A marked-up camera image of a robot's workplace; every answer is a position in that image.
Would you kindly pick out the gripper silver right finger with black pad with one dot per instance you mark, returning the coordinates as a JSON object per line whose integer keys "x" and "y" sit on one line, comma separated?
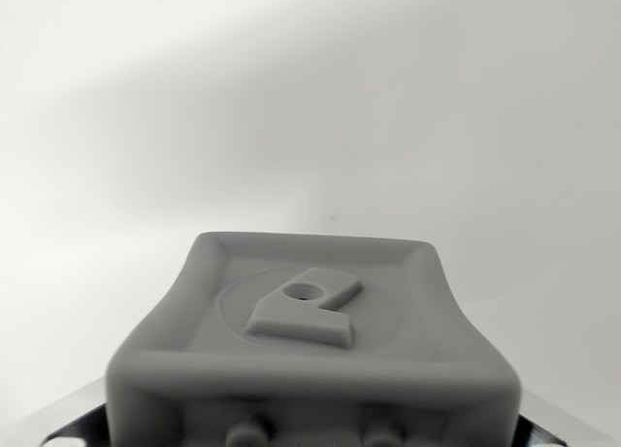
{"x": 563, "y": 425}

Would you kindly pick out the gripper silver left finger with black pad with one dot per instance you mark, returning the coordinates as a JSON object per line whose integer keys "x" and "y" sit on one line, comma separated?
{"x": 63, "y": 420}

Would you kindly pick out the grey embossed cube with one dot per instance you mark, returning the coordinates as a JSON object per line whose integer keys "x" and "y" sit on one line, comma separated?
{"x": 315, "y": 340}

